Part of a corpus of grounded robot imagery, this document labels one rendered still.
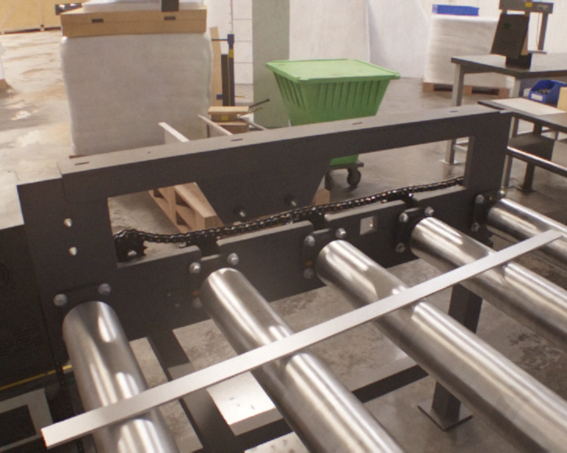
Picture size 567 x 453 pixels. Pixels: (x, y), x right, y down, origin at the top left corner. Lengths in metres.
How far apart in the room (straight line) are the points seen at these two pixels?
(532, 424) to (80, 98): 4.22
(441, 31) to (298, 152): 6.76
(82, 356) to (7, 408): 0.99
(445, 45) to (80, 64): 5.02
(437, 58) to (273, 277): 6.77
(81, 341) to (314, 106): 2.96
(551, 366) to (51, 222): 2.11
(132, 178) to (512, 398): 0.81
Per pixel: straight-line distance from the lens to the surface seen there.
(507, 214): 1.65
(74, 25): 4.61
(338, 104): 3.86
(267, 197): 1.27
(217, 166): 1.19
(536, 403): 0.96
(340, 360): 2.41
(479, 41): 7.96
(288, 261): 1.38
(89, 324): 1.09
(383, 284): 1.18
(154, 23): 4.52
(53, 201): 1.13
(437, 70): 8.00
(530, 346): 2.69
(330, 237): 1.38
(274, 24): 4.93
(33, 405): 2.02
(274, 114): 5.05
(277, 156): 1.24
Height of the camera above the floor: 1.51
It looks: 26 degrees down
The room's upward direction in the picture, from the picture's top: 1 degrees clockwise
